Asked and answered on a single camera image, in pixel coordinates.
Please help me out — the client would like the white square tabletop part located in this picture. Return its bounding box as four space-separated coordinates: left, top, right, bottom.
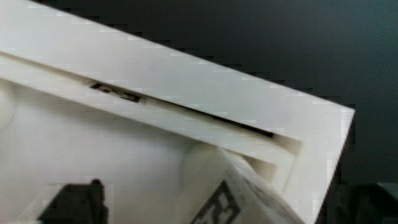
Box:
0 78 286 224

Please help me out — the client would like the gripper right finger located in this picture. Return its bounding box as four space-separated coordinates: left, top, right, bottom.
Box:
331 181 398 224

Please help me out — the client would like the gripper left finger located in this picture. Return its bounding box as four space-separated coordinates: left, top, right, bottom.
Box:
37 179 108 224

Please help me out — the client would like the white leg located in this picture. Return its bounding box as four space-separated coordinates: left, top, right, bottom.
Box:
176 143 304 224

